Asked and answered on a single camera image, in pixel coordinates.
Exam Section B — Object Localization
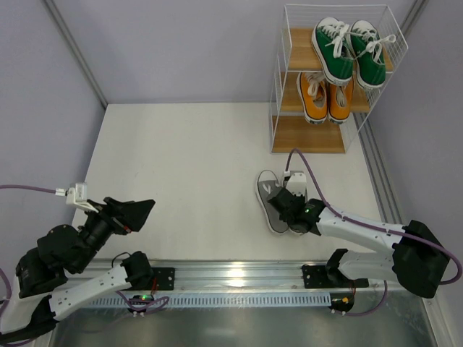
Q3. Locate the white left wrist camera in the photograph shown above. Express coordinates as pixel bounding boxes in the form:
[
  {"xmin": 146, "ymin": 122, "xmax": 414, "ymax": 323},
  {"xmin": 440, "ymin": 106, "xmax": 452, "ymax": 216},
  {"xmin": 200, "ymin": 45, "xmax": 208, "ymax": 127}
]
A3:
[{"xmin": 54, "ymin": 183, "xmax": 98, "ymax": 212}]

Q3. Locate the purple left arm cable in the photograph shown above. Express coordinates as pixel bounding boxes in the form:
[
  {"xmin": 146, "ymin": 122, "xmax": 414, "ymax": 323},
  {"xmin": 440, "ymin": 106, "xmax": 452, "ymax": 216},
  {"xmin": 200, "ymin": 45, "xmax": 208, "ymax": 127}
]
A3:
[{"xmin": 0, "ymin": 184, "xmax": 171, "ymax": 344}]

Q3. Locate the orange sneaker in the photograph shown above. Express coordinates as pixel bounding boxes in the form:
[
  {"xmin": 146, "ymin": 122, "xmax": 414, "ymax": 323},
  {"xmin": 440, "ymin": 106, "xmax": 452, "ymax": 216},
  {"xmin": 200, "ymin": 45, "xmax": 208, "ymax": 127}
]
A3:
[
  {"xmin": 328, "ymin": 80, "xmax": 354, "ymax": 124},
  {"xmin": 297, "ymin": 72, "xmax": 328, "ymax": 125}
]

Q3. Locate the slotted grey cable duct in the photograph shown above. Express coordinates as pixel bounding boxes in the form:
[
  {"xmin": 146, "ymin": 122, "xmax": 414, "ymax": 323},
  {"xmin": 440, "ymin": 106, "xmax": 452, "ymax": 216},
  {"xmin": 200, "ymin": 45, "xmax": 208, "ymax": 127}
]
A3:
[{"xmin": 87, "ymin": 292, "xmax": 331, "ymax": 309}]

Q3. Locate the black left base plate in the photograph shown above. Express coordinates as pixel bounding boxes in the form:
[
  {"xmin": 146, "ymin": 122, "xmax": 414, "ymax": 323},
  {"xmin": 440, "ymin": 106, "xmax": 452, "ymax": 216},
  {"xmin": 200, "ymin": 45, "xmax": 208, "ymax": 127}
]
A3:
[{"xmin": 152, "ymin": 267, "xmax": 176, "ymax": 291}]

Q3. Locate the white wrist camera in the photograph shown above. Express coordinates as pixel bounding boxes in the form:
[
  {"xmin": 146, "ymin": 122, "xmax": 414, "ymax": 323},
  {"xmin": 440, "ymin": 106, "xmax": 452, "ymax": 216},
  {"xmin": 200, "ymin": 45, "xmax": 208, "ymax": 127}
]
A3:
[
  {"xmin": 282, "ymin": 171, "xmax": 307, "ymax": 198},
  {"xmin": 54, "ymin": 183, "xmax": 98, "ymax": 212}
]

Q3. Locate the grey sneaker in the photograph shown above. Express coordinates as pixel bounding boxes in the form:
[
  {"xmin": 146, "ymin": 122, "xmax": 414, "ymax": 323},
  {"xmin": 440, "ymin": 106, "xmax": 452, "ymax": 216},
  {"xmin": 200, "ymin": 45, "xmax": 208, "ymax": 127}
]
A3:
[
  {"xmin": 281, "ymin": 168, "xmax": 308, "ymax": 235},
  {"xmin": 255, "ymin": 170, "xmax": 289, "ymax": 235}
]

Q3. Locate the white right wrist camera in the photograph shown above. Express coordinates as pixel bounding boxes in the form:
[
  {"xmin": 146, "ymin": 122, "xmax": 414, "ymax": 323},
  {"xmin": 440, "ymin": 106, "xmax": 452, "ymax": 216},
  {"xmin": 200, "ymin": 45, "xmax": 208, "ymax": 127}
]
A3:
[{"xmin": 282, "ymin": 171, "xmax": 307, "ymax": 198}]

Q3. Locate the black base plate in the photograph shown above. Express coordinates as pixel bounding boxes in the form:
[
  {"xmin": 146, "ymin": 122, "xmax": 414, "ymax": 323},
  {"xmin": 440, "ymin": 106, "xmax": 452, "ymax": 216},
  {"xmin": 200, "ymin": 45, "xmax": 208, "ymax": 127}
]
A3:
[
  {"xmin": 152, "ymin": 267, "xmax": 176, "ymax": 291},
  {"xmin": 301, "ymin": 265, "xmax": 369, "ymax": 289}
]

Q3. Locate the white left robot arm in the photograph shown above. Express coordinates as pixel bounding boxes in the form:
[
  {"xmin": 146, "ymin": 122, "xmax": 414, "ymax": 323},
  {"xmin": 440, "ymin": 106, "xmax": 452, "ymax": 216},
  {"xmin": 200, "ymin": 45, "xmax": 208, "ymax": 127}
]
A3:
[{"xmin": 1, "ymin": 197, "xmax": 155, "ymax": 346}]

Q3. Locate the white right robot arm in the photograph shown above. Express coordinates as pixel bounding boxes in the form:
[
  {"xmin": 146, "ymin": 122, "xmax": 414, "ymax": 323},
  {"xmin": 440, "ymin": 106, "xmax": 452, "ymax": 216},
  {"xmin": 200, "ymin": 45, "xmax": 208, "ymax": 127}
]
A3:
[{"xmin": 266, "ymin": 187, "xmax": 450, "ymax": 299}]

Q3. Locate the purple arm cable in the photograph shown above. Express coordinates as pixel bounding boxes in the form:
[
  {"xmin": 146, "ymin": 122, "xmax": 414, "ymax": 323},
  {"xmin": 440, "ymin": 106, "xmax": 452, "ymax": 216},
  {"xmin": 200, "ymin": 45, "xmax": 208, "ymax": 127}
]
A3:
[
  {"xmin": 0, "ymin": 184, "xmax": 171, "ymax": 344},
  {"xmin": 285, "ymin": 147, "xmax": 463, "ymax": 317}
]

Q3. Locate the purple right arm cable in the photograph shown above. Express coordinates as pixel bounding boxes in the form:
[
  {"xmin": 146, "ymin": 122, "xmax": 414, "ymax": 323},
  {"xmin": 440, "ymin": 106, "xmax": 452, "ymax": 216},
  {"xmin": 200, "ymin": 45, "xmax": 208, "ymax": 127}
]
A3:
[{"xmin": 285, "ymin": 147, "xmax": 463, "ymax": 317}]

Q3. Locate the white wire shoe shelf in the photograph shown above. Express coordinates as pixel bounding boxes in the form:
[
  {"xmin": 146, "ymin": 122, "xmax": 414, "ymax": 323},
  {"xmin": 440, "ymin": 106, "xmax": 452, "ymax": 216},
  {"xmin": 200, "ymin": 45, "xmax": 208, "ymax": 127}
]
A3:
[{"xmin": 269, "ymin": 4, "xmax": 408, "ymax": 153}]

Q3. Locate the aluminium mounting rail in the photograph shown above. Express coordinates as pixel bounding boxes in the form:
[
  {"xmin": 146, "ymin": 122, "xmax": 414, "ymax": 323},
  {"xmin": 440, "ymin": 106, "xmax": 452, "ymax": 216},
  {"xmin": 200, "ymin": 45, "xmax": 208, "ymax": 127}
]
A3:
[{"xmin": 82, "ymin": 258, "xmax": 402, "ymax": 294}]

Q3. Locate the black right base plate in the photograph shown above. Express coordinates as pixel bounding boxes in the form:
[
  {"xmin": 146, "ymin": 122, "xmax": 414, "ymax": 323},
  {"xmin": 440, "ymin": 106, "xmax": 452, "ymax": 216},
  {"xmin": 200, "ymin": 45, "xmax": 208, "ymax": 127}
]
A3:
[{"xmin": 301, "ymin": 265, "xmax": 369, "ymax": 289}]

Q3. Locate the green sneaker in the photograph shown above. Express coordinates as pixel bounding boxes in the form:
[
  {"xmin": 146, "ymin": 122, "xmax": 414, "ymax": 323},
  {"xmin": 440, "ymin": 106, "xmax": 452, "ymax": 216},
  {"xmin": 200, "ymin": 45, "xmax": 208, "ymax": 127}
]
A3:
[
  {"xmin": 312, "ymin": 17, "xmax": 354, "ymax": 86},
  {"xmin": 347, "ymin": 20, "xmax": 396, "ymax": 89}
]

